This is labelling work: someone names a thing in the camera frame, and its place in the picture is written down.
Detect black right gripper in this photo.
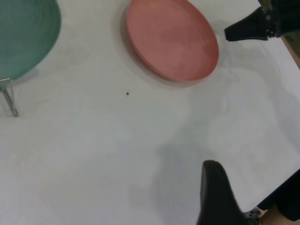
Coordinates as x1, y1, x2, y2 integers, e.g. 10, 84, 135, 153
224, 0, 300, 42

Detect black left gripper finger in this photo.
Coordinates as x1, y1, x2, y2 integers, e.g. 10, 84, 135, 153
195, 160, 248, 225

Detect pink plate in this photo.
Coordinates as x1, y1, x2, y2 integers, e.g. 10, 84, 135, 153
126, 0, 220, 83

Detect green plate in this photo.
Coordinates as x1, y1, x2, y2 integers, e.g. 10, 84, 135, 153
0, 0, 62, 82

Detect grey braided cable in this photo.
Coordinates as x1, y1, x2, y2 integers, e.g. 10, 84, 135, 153
243, 207, 262, 225

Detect black frame block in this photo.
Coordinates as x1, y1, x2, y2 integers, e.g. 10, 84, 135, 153
256, 172, 300, 222

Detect silver wire plate rack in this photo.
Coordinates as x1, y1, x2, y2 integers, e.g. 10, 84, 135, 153
0, 77, 21, 118

